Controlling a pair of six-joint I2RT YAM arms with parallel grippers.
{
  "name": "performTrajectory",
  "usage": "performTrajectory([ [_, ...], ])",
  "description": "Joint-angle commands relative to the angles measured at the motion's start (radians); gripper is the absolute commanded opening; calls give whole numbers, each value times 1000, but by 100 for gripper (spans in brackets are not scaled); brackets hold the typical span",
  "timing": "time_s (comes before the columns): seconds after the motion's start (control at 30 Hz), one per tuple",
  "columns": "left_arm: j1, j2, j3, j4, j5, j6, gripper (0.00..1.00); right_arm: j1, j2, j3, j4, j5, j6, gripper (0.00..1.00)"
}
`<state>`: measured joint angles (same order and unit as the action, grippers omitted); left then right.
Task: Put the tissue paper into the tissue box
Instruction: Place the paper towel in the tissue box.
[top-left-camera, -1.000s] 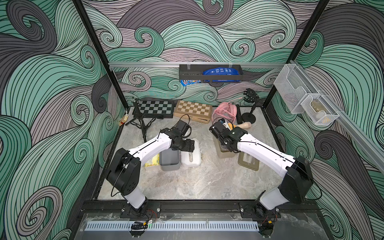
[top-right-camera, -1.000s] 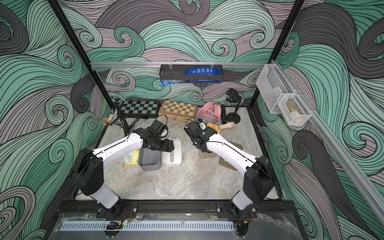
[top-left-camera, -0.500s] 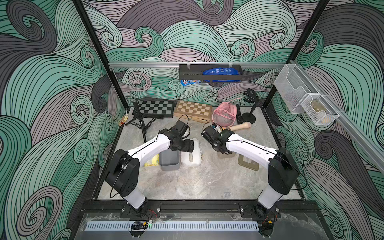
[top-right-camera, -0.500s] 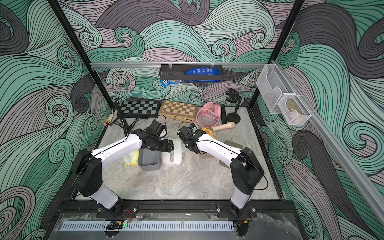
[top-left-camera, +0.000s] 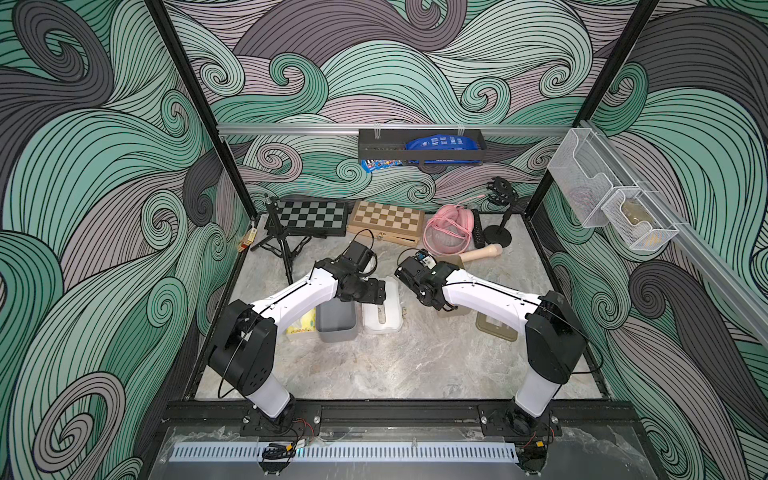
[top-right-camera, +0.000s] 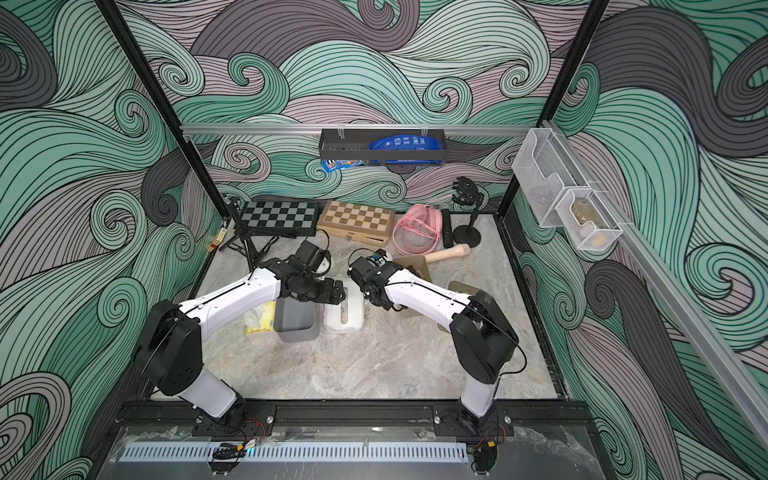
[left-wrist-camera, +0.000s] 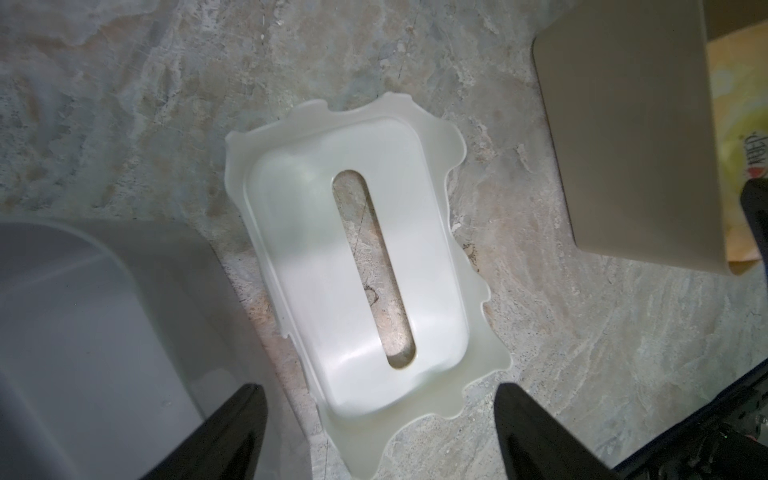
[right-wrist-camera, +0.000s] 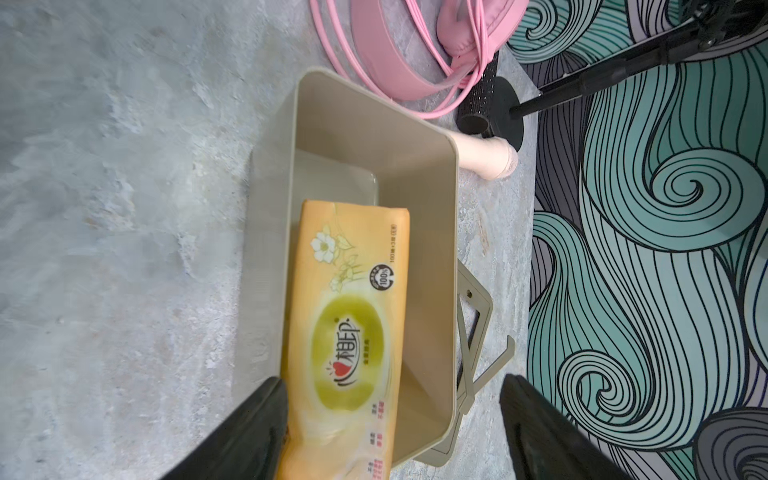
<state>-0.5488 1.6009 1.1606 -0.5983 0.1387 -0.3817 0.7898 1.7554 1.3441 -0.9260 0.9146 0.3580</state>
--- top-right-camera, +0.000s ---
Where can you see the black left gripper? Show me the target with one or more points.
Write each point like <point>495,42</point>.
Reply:
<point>326,295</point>

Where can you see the khaki tissue box base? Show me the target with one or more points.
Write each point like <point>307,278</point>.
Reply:
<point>419,267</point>

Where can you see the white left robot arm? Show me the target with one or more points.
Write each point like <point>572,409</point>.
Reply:
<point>168,351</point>

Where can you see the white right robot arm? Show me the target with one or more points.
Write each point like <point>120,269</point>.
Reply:
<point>482,336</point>

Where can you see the white tissue box lid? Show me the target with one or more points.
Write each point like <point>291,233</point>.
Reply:
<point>348,316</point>

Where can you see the grey tissue box base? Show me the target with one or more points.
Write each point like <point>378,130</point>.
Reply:
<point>296,321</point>

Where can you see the wooden chessboard box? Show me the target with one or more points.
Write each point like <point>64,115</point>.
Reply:
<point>360,223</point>

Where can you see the yellow tissue paper pack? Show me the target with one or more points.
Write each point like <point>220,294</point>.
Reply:
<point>261,319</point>

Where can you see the pink mesh food cover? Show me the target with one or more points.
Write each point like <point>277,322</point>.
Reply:
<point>418,231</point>

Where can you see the black green chessboard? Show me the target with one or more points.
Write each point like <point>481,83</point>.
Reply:
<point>281,218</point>

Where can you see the black remote control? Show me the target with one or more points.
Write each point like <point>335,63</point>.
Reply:
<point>447,229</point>

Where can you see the black tripod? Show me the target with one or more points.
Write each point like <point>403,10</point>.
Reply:
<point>241,241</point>

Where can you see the wooden pestle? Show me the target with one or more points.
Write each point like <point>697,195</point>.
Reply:
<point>457,251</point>

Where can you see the black hand model stand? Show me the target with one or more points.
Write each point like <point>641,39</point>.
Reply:
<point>467,194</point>

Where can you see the blue plastic package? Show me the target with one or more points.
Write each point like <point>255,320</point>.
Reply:
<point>406,142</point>

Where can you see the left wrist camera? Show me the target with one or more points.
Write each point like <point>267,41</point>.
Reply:
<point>313,260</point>

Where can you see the black wall shelf basket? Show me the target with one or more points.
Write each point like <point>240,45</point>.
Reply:
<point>352,144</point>

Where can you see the clear wall bin large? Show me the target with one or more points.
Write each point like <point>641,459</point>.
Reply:
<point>544,167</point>

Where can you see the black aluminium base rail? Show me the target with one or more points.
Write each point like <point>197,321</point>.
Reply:
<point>446,418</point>

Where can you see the clear wall bin small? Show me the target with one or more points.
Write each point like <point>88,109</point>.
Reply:
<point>590,226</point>

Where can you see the white slotted cable duct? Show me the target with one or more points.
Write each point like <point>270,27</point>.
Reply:
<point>311,452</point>

